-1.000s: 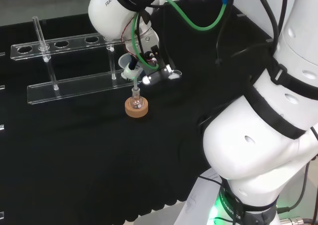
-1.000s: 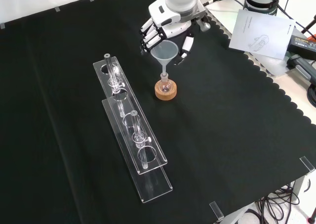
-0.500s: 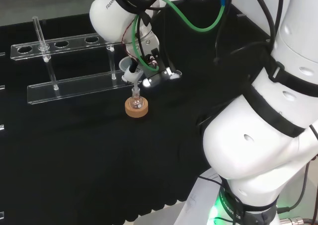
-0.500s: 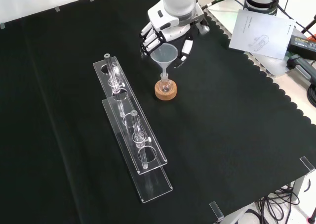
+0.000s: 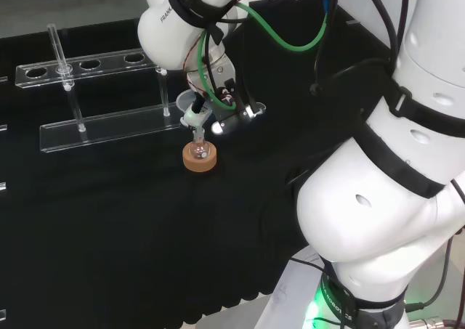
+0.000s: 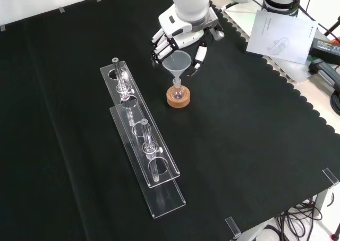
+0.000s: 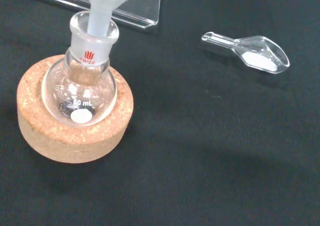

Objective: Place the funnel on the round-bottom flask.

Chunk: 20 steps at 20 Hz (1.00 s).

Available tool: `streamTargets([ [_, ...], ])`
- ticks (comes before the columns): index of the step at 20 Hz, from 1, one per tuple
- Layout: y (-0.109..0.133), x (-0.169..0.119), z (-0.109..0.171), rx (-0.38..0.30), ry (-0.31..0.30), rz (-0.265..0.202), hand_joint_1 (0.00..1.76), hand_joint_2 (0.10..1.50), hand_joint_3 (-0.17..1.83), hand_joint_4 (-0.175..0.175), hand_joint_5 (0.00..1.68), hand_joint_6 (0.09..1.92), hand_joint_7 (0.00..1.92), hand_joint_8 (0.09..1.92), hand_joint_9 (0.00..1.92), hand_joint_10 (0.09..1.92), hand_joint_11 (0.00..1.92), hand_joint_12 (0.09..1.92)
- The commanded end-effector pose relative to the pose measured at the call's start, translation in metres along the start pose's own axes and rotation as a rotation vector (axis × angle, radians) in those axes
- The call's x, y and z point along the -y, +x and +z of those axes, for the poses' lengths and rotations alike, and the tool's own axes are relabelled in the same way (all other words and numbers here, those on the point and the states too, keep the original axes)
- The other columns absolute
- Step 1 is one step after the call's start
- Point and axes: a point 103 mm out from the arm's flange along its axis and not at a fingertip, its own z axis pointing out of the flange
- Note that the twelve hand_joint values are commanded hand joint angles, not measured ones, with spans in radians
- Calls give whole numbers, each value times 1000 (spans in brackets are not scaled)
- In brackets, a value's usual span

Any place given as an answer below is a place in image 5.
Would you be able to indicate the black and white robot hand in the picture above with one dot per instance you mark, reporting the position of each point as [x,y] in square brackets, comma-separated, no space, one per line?
[225,75]

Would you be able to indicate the clear glass funnel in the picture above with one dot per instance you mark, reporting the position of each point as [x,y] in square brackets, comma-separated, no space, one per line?
[182,102]

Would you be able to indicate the clear round-bottom flask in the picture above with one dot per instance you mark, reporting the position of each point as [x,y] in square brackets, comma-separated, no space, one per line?
[200,152]

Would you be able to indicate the clear funnel stand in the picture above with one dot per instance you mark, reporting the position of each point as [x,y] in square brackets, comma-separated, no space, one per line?
[109,125]

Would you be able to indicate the grey cloth clip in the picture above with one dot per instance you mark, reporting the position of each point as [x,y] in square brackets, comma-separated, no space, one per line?
[353,22]

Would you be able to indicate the black cloth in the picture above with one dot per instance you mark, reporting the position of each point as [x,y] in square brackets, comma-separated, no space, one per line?
[109,216]

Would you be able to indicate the pale board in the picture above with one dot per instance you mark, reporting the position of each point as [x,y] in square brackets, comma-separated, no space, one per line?
[290,289]

